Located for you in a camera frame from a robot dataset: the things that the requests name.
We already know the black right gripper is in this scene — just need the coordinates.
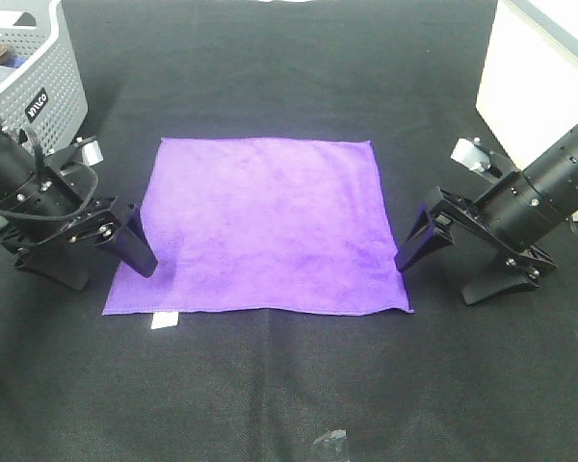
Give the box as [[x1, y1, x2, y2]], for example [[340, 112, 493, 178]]
[[394, 171, 558, 306]]

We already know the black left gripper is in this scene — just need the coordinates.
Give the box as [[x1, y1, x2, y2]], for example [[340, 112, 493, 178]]
[[0, 148, 158, 291]]

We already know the purple microfiber towel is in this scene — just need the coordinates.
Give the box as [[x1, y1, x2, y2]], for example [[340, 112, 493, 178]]
[[104, 138, 410, 316]]

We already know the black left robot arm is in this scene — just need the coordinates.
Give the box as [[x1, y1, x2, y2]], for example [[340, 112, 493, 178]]
[[0, 116, 158, 291]]

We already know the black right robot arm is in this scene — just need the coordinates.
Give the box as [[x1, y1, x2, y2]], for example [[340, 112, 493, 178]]
[[394, 123, 578, 305]]

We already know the grey perforated laundry basket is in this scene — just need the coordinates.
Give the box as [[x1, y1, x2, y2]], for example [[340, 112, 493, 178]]
[[0, 1, 88, 154]]

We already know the white plastic bin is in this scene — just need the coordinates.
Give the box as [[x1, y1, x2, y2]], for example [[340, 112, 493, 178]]
[[476, 1, 578, 167]]

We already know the blue cloth in basket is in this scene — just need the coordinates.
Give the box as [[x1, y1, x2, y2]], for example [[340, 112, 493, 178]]
[[0, 57, 28, 95]]

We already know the clear tape piece bottom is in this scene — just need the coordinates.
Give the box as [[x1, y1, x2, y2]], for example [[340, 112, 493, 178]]
[[310, 429, 350, 462]]

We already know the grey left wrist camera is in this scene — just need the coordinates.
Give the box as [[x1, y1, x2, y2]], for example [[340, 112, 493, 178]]
[[76, 137, 104, 167]]

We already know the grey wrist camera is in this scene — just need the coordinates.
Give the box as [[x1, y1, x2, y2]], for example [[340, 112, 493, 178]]
[[450, 138, 502, 178], [76, 137, 104, 167]]

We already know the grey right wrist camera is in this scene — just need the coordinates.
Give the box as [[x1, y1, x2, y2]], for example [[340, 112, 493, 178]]
[[450, 138, 502, 178]]

